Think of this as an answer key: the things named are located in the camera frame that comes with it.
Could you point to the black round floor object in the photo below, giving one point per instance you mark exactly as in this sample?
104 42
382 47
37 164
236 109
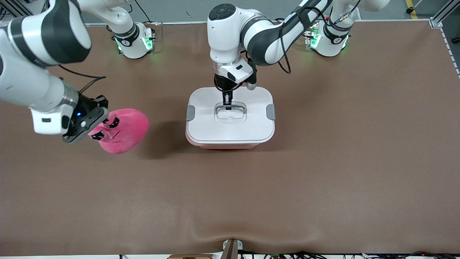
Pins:
456 40

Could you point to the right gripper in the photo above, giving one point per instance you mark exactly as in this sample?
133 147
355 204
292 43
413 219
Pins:
85 105

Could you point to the black foot with grey rod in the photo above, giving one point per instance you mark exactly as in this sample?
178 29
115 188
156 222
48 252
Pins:
409 10

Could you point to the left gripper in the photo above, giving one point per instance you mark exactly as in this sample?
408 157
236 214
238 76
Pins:
222 83

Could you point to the pink plush toy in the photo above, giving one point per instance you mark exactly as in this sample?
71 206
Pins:
129 129

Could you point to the pale pink storage box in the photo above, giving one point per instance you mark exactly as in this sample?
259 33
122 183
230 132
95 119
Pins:
224 145

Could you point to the brown table mat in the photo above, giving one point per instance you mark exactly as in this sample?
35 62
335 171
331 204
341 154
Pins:
323 180

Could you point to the aluminium frame profile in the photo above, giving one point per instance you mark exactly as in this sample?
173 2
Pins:
440 16
39 5

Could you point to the white box lid grey clips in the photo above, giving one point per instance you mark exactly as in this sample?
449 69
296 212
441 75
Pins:
230 131

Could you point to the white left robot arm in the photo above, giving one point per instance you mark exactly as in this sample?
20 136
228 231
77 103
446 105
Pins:
226 39

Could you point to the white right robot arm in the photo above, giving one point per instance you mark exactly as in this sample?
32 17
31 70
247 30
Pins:
28 86

